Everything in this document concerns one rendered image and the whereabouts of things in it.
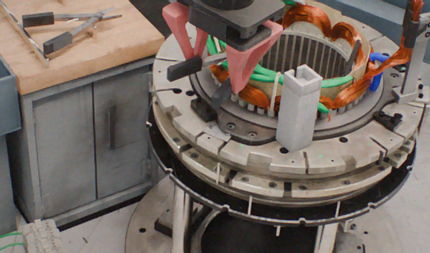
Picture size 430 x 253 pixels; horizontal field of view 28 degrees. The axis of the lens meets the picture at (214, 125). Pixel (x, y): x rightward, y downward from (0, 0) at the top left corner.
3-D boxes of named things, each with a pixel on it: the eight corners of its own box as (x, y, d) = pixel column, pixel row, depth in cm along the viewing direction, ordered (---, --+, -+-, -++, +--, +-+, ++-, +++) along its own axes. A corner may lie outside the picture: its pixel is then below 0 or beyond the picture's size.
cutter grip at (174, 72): (170, 83, 89) (170, 71, 88) (166, 79, 90) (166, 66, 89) (202, 71, 91) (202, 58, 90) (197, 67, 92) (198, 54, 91)
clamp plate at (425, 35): (429, 39, 95) (435, 17, 93) (410, 44, 94) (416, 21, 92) (426, 37, 95) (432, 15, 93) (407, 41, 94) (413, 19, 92)
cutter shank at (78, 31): (72, 40, 108) (72, 36, 107) (67, 38, 108) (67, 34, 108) (102, 19, 112) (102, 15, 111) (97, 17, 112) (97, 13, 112)
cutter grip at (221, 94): (217, 110, 87) (218, 98, 86) (210, 108, 87) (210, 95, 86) (235, 89, 89) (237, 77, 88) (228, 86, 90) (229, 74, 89)
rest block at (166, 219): (203, 211, 124) (204, 201, 123) (183, 235, 120) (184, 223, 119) (178, 200, 125) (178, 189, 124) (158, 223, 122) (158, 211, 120)
